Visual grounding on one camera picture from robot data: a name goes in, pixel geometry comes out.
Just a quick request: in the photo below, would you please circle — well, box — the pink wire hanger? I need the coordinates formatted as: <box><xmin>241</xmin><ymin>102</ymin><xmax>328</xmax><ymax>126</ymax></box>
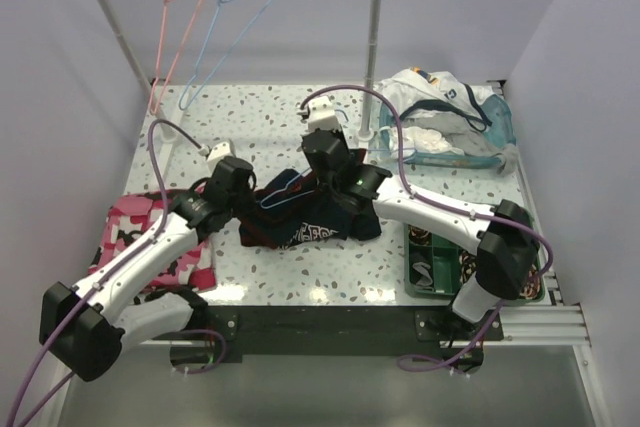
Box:
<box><xmin>147</xmin><ymin>0</ymin><xmax>205</xmax><ymax>115</ymax></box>

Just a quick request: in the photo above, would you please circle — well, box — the green compartment tray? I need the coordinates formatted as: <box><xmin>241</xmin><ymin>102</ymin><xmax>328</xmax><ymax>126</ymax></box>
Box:
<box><xmin>404</xmin><ymin>224</ymin><xmax>544</xmax><ymax>305</ymax></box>

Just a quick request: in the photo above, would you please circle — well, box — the grey garment in basket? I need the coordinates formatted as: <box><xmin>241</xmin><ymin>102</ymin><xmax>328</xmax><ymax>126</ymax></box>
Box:
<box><xmin>402</xmin><ymin>113</ymin><xmax>518</xmax><ymax>176</ymax></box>

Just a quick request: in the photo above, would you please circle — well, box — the grey white rolled tie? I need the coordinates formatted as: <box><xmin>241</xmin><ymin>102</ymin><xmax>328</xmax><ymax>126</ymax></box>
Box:
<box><xmin>411</xmin><ymin>257</ymin><xmax>435</xmax><ymax>292</ymax></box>

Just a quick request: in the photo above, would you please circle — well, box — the black white spotted rolled tie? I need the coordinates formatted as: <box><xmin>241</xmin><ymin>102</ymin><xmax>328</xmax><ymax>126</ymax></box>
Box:
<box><xmin>459</xmin><ymin>251</ymin><xmax>477</xmax><ymax>284</ymax></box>

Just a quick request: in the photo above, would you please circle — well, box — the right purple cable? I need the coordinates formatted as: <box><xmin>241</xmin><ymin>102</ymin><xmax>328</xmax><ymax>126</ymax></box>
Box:
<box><xmin>304</xmin><ymin>85</ymin><xmax>555</xmax><ymax>374</ymax></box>

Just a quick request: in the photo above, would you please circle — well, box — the navy tank top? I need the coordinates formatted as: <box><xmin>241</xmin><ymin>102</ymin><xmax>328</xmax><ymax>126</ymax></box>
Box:
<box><xmin>239</xmin><ymin>169</ymin><xmax>381</xmax><ymax>250</ymax></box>

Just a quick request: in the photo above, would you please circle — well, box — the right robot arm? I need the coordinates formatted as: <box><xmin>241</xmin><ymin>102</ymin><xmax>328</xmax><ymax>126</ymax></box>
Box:
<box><xmin>301</xmin><ymin>130</ymin><xmax>541</xmax><ymax>340</ymax></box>

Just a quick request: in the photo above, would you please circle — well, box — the pink camouflage folded garment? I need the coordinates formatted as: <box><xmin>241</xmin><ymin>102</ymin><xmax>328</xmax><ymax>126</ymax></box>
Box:
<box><xmin>88</xmin><ymin>191</ymin><xmax>217</xmax><ymax>292</ymax></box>

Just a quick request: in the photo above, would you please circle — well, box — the blue wire hanger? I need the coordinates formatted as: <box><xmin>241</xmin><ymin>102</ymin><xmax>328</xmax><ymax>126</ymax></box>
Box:
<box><xmin>176</xmin><ymin>0</ymin><xmax>275</xmax><ymax>112</ymax></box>
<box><xmin>258</xmin><ymin>107</ymin><xmax>419</xmax><ymax>211</ymax></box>

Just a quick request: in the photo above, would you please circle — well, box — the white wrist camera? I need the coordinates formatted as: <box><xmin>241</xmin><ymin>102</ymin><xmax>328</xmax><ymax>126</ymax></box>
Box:
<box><xmin>298</xmin><ymin>96</ymin><xmax>342</xmax><ymax>133</ymax></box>
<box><xmin>206</xmin><ymin>139</ymin><xmax>236</xmax><ymax>169</ymax></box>

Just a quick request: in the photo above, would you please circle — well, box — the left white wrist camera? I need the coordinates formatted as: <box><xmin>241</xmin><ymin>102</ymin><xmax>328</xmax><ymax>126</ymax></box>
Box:
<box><xmin>206</xmin><ymin>139</ymin><xmax>236</xmax><ymax>169</ymax></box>

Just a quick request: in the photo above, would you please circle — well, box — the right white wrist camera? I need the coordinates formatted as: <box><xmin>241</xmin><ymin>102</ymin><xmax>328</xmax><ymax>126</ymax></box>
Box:
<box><xmin>298</xmin><ymin>96</ymin><xmax>342</xmax><ymax>133</ymax></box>

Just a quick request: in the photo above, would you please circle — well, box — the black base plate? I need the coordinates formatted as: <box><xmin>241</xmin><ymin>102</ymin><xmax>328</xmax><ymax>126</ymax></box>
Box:
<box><xmin>155</xmin><ymin>306</ymin><xmax>504</xmax><ymax>372</ymax></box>

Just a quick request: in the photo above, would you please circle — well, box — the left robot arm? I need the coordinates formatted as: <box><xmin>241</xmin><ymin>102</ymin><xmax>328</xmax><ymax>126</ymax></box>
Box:
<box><xmin>39</xmin><ymin>156</ymin><xmax>256</xmax><ymax>382</ymax></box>

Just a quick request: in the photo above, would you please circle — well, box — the white garment in basket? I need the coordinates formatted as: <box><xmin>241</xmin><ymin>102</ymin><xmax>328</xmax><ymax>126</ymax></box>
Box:
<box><xmin>375</xmin><ymin>68</ymin><xmax>497</xmax><ymax>119</ymax></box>

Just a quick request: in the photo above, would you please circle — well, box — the brown pink floral rolled tie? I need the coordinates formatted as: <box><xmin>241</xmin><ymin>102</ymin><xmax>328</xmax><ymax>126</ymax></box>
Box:
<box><xmin>518</xmin><ymin>277</ymin><xmax>542</xmax><ymax>301</ymax></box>

